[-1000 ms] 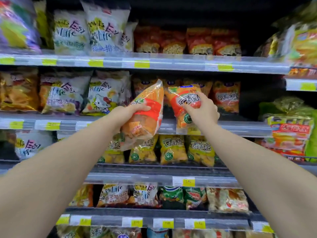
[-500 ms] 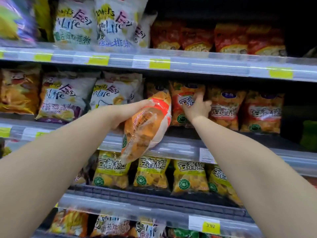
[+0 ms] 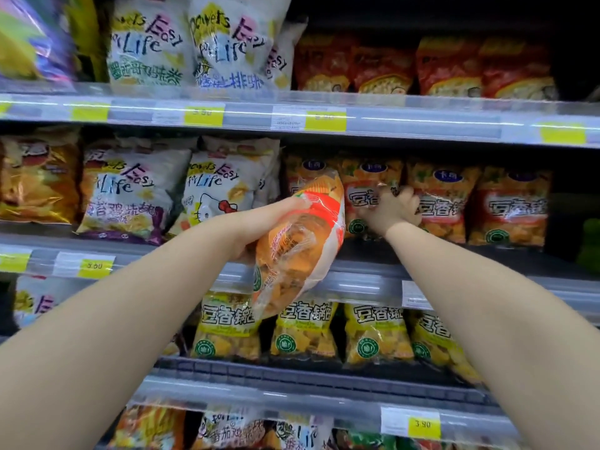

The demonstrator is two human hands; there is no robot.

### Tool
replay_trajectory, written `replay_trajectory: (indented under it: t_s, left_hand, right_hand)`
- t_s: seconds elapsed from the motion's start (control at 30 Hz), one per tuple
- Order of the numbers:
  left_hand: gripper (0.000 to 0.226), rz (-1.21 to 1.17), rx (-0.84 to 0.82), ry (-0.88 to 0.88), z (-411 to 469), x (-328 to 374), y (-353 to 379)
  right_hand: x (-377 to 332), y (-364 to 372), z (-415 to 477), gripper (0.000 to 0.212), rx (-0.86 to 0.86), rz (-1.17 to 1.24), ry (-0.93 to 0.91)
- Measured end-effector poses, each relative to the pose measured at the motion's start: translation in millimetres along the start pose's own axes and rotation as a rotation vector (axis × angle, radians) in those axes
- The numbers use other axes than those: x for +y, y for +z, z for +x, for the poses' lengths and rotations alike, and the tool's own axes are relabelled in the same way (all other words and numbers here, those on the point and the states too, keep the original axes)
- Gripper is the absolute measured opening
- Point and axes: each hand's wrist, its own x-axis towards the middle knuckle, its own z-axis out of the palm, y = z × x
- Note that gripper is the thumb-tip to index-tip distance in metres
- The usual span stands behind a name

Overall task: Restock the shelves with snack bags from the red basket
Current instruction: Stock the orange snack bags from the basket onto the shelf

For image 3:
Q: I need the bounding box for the person's left forearm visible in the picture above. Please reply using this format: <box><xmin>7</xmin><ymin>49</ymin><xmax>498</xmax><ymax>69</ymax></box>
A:
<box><xmin>0</xmin><ymin>208</ymin><xmax>254</xmax><ymax>450</ymax></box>

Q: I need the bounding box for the purple chip bag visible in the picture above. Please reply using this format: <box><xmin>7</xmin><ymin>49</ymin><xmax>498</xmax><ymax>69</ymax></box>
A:
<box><xmin>0</xmin><ymin>0</ymin><xmax>78</xmax><ymax>83</ymax></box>

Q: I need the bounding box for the grey store shelving unit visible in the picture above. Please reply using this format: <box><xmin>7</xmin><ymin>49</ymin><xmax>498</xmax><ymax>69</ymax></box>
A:
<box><xmin>0</xmin><ymin>0</ymin><xmax>600</xmax><ymax>450</ymax></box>

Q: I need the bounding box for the orange snack packet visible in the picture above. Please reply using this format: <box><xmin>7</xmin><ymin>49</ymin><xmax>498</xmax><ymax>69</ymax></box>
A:
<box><xmin>338</xmin><ymin>157</ymin><xmax>405</xmax><ymax>239</ymax></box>
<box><xmin>251</xmin><ymin>169</ymin><xmax>347</xmax><ymax>319</ymax></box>

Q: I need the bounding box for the white chips bag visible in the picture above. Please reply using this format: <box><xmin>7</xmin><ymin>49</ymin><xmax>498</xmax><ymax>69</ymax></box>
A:
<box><xmin>77</xmin><ymin>147</ymin><xmax>193</xmax><ymax>247</ymax></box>
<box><xmin>106</xmin><ymin>0</ymin><xmax>194</xmax><ymax>88</ymax></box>
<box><xmin>166</xmin><ymin>149</ymin><xmax>282</xmax><ymax>239</ymax></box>

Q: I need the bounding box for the person's left hand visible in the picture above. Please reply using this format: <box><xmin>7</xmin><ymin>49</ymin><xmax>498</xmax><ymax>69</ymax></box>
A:
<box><xmin>229</xmin><ymin>194</ymin><xmax>313</xmax><ymax>266</ymax></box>

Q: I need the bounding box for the row of yellow snack packets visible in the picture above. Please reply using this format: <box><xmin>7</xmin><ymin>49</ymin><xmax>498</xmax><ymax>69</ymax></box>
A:
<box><xmin>191</xmin><ymin>290</ymin><xmax>484</xmax><ymax>385</ymax></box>

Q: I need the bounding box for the green yellow bag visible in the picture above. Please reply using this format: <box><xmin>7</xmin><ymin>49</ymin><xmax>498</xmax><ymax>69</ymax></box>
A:
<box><xmin>579</xmin><ymin>217</ymin><xmax>600</xmax><ymax>275</ymax></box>

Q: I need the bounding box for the yellow white chip bag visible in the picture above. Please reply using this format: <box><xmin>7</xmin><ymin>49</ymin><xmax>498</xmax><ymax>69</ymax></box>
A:
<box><xmin>67</xmin><ymin>0</ymin><xmax>109</xmax><ymax>83</ymax></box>

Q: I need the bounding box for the red panda print bag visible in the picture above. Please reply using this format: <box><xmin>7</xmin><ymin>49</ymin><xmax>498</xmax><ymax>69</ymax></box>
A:
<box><xmin>294</xmin><ymin>34</ymin><xmax>359</xmax><ymax>93</ymax></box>
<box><xmin>480</xmin><ymin>39</ymin><xmax>559</xmax><ymax>101</ymax></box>
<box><xmin>416</xmin><ymin>37</ymin><xmax>484</xmax><ymax>98</ymax></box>
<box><xmin>351</xmin><ymin>44</ymin><xmax>417</xmax><ymax>95</ymax></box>

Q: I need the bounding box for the person's right hand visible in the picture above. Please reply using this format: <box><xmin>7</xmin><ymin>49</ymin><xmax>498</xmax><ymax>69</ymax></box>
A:
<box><xmin>357</xmin><ymin>184</ymin><xmax>423</xmax><ymax>239</ymax></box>

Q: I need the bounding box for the person's right forearm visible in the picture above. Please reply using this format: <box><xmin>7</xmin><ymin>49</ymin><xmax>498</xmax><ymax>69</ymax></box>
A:
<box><xmin>384</xmin><ymin>222</ymin><xmax>600</xmax><ymax>450</ymax></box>

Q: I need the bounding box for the orange brown crisp bag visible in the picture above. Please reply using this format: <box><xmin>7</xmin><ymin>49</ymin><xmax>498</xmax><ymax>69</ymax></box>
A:
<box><xmin>407</xmin><ymin>161</ymin><xmax>483</xmax><ymax>244</ymax></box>
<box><xmin>468</xmin><ymin>166</ymin><xmax>553</xmax><ymax>248</ymax></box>
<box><xmin>286</xmin><ymin>154</ymin><xmax>341</xmax><ymax>198</ymax></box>

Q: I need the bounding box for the green blue bag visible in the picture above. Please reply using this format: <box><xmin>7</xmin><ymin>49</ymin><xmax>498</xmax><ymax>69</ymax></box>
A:
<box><xmin>335</xmin><ymin>428</ymin><xmax>399</xmax><ymax>450</ymax></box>

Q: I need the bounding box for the white printed snack package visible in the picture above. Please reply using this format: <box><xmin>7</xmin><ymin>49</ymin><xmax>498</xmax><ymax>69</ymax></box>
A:
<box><xmin>264</xmin><ymin>18</ymin><xmax>308</xmax><ymax>91</ymax></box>
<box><xmin>12</xmin><ymin>275</ymin><xmax>83</xmax><ymax>329</ymax></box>
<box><xmin>83</xmin><ymin>135</ymin><xmax>198</xmax><ymax>160</ymax></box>
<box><xmin>204</xmin><ymin>135</ymin><xmax>282</xmax><ymax>209</ymax></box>

